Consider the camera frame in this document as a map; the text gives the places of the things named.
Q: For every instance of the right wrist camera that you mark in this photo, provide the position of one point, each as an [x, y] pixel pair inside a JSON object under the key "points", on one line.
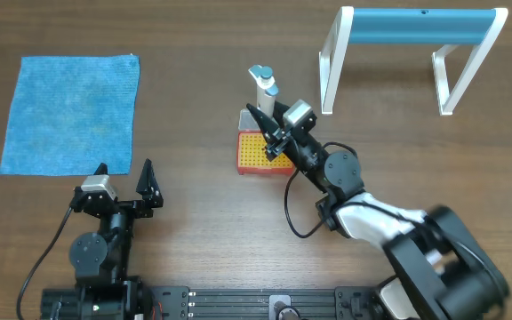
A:
{"points": [[298, 113]]}

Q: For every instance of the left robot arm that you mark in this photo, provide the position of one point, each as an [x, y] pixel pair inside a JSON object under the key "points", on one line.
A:
{"points": [[89, 255]]}

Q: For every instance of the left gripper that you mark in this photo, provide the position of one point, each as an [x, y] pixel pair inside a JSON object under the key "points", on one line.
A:
{"points": [[92, 203]]}

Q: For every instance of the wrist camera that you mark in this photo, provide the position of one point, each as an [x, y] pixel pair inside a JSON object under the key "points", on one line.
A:
{"points": [[99, 186], [298, 113]]}

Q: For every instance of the white pipette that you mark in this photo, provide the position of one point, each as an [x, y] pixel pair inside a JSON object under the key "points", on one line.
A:
{"points": [[266, 97]]}

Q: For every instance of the mounting rail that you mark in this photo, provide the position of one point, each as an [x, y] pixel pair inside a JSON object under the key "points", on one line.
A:
{"points": [[238, 303]]}

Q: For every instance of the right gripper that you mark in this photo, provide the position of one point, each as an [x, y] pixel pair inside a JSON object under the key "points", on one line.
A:
{"points": [[302, 149]]}

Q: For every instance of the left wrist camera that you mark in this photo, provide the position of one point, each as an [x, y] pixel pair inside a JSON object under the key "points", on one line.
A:
{"points": [[99, 186]]}

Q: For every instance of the white and blue stand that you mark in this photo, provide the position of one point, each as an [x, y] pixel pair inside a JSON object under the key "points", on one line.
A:
{"points": [[416, 26]]}

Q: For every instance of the blue cloth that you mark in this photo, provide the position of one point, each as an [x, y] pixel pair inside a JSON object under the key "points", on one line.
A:
{"points": [[69, 115]]}

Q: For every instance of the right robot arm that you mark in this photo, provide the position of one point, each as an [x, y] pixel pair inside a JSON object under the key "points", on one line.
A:
{"points": [[371, 218]]}

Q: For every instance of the red and yellow tip box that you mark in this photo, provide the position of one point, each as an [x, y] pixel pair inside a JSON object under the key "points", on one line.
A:
{"points": [[251, 155]]}

